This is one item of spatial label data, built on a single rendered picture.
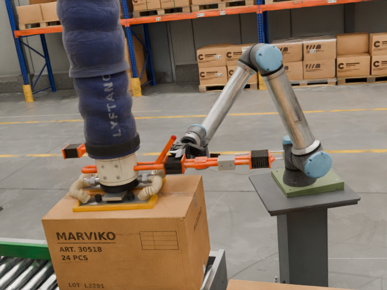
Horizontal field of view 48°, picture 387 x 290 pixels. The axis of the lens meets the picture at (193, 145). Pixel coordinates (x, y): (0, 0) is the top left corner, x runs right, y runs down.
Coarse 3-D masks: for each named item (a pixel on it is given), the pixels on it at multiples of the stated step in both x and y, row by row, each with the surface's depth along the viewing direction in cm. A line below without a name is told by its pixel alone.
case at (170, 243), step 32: (96, 192) 195; (128, 192) 191; (160, 192) 187; (192, 192) 183; (64, 224) 175; (96, 224) 172; (128, 224) 169; (160, 224) 167; (192, 224) 176; (64, 256) 180; (96, 256) 177; (128, 256) 174; (160, 256) 172; (192, 256) 173; (64, 288) 186; (96, 288) 183; (128, 288) 180; (160, 288) 177; (192, 288) 174
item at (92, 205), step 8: (88, 200) 182; (96, 200) 179; (120, 200) 178; (128, 200) 177; (136, 200) 177; (144, 200) 176; (152, 200) 176; (80, 208) 177; (88, 208) 177; (96, 208) 176; (104, 208) 176; (112, 208) 175; (120, 208) 175; (128, 208) 174; (136, 208) 174; (144, 208) 173; (152, 208) 173
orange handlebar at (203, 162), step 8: (192, 160) 181; (200, 160) 178; (208, 160) 180; (216, 160) 179; (240, 160) 174; (248, 160) 174; (272, 160) 173; (88, 168) 188; (96, 168) 184; (136, 168) 181; (144, 168) 180; (152, 168) 180; (160, 168) 179; (200, 168) 177
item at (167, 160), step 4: (168, 156) 185; (172, 156) 185; (184, 156) 181; (164, 160) 178; (168, 160) 181; (172, 160) 181; (176, 160) 180; (180, 160) 180; (184, 160) 180; (164, 164) 176; (168, 164) 176; (172, 164) 176; (176, 164) 176; (180, 164) 176; (164, 168) 178; (168, 168) 178; (172, 168) 177; (176, 168) 177; (180, 168) 177; (184, 168) 179; (164, 172) 178; (168, 172) 177; (172, 172) 177; (176, 172) 177; (180, 172) 177; (184, 172) 178
